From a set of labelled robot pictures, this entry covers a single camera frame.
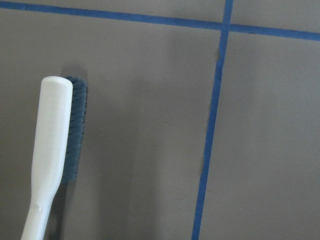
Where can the white brush with dark bristles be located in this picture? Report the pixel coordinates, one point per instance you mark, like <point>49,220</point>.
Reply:
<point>56,153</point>

